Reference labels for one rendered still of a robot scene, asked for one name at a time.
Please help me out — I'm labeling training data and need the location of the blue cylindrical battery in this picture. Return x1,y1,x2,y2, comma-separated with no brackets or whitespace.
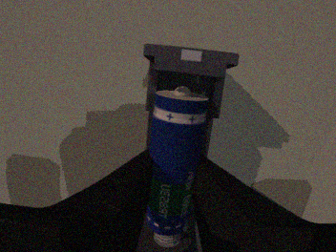
146,87,209,237

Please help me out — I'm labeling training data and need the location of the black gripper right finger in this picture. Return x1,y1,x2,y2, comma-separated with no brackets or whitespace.
192,154,336,252

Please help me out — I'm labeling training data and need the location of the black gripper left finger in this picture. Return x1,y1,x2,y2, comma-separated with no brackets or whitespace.
0,149,153,252

